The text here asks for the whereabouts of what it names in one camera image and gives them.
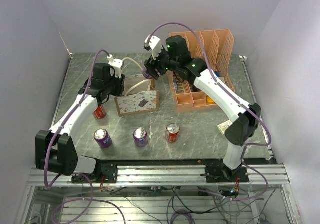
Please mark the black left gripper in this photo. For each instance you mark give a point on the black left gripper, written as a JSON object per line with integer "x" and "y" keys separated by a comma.
{"x": 120, "y": 88}

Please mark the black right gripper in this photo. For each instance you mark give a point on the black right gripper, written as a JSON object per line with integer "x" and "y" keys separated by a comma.
{"x": 151, "y": 63}

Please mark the red cola can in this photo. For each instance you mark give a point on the red cola can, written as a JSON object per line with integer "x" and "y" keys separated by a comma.
{"x": 100, "y": 112}
{"x": 172, "y": 132}

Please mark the canvas jute cat-print bag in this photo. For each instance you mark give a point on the canvas jute cat-print bag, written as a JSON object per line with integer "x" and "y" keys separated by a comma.
{"x": 139, "y": 96}

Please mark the purple soda can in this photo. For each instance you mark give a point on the purple soda can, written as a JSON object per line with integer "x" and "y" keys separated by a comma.
{"x": 103, "y": 138}
{"x": 146, "y": 74}
{"x": 140, "y": 137}

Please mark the red cola can front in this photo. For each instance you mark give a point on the red cola can front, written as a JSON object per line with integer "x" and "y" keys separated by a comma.
{"x": 172, "y": 132}

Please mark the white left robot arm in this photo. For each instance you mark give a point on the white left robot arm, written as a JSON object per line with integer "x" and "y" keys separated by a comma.
{"x": 107, "y": 79}

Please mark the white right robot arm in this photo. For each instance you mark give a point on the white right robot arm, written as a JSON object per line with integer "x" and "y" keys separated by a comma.
{"x": 175, "y": 56}

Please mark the orange plastic file organizer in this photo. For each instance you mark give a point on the orange plastic file organizer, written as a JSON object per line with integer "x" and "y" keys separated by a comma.
{"x": 218, "y": 45}

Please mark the yellow item in organizer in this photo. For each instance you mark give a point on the yellow item in organizer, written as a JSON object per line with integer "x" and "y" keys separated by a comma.
{"x": 210, "y": 101}

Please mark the small green white box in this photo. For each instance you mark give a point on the small green white box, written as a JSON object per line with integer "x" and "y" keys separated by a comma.
{"x": 224, "y": 126}

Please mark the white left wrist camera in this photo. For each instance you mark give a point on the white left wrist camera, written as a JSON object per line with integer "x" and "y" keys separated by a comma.
{"x": 117, "y": 64}

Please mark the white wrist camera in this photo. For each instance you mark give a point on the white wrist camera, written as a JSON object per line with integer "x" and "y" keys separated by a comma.
{"x": 117, "y": 64}
{"x": 154, "y": 44}

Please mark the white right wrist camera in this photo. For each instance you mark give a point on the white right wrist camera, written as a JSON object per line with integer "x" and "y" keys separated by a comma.
{"x": 154, "y": 44}

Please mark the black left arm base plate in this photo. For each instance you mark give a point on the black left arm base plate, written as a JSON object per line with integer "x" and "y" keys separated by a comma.
{"x": 103, "y": 171}

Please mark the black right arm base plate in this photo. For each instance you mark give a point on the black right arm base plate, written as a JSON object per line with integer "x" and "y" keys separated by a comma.
{"x": 220, "y": 174}

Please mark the aluminium rail frame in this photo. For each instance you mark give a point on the aluminium rail frame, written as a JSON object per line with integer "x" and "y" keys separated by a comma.
{"x": 180, "y": 175}

